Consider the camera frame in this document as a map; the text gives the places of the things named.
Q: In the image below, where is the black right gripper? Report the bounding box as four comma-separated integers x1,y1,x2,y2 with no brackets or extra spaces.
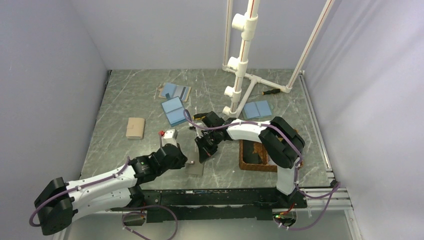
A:
195,129,221,163

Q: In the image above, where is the grey leather card holder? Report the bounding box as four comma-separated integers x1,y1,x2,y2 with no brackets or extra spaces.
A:
184,161,204,176

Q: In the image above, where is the blue card holder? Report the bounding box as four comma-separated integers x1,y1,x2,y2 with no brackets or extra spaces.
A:
242,100,273,120
161,96,187,127

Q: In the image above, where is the tan card holder with cards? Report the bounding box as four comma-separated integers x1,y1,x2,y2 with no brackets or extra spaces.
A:
158,82,192,102

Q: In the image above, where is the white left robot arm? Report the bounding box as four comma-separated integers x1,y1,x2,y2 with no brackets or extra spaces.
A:
29,143,187,236

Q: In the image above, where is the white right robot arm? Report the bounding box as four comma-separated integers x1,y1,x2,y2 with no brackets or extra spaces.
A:
184,110,305,208

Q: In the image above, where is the beige closed card holder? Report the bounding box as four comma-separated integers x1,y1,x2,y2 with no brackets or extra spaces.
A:
125,117,146,139

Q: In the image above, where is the blue card holder on green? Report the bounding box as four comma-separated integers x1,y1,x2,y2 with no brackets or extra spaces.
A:
242,100,273,120

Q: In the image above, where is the black yellow screwdriver near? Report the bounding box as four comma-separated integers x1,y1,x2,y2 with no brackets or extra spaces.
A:
192,113,208,121

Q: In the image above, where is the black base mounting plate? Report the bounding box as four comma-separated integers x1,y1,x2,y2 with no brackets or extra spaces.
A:
113,187,308,223

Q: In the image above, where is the brown woven basket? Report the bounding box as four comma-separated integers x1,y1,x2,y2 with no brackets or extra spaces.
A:
239,138,299,173

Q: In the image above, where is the black orange screwdriver far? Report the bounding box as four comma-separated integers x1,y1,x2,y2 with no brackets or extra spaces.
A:
250,88,281,97

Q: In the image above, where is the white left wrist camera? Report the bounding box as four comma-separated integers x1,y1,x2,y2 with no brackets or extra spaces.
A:
158,128,178,147

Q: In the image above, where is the white PVC pipe frame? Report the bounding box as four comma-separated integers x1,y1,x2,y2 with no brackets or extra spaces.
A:
222,0,335,118

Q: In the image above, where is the right side aluminium rail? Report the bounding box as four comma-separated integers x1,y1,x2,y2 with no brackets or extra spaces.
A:
298,73,336,187

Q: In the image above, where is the aluminium extrusion rail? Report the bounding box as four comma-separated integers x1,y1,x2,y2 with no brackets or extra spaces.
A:
52,188,352,240

